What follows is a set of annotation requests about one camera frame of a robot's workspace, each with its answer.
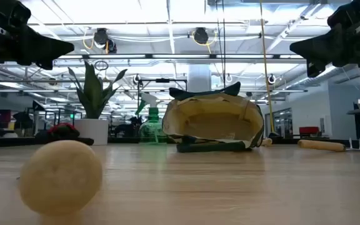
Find white round column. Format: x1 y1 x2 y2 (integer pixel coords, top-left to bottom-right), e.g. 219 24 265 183
187 64 213 93

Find long yellow cable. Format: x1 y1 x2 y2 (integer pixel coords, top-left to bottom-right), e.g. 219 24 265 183
259 0 281 138

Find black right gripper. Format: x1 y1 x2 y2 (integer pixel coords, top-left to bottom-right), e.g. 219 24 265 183
289 0 360 78

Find black aluminium table frame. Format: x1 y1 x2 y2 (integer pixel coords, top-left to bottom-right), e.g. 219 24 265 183
0 136 360 149

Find cream canvas bag green trim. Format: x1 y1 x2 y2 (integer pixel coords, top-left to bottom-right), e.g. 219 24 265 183
162 81 266 154

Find red seat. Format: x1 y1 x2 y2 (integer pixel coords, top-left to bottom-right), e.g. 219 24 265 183
299 126 321 136

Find black cable with coil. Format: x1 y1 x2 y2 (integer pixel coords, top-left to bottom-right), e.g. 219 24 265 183
214 0 227 90

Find green spray bottle white nozzle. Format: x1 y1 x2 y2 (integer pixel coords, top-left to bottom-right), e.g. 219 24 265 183
135 92 166 145

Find black ceiling cable reel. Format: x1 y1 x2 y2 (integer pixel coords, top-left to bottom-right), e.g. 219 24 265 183
193 27 209 45
92 27 118 54

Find red and black gardening gloves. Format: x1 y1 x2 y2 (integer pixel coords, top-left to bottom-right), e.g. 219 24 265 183
35 122 95 146

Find snake plant in white pot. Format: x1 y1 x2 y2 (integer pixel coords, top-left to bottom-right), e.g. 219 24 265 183
67 60 128 146

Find wide trowel wooden handle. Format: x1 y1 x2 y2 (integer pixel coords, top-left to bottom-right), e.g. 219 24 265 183
18 139 104 217

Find hand rake wooden handle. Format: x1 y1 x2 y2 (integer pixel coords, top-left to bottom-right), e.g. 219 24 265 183
297 137 360 153

